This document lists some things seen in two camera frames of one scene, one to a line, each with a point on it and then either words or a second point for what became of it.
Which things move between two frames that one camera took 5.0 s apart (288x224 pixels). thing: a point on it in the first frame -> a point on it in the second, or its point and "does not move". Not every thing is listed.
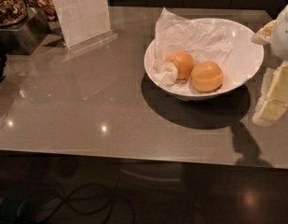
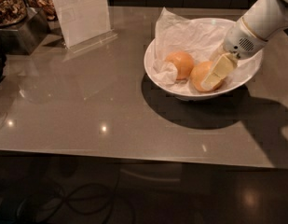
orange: [206, 76] does not move
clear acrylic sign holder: [84, 15] does not move
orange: [184, 63] does not move
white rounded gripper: [282, 36] -> [240, 41]
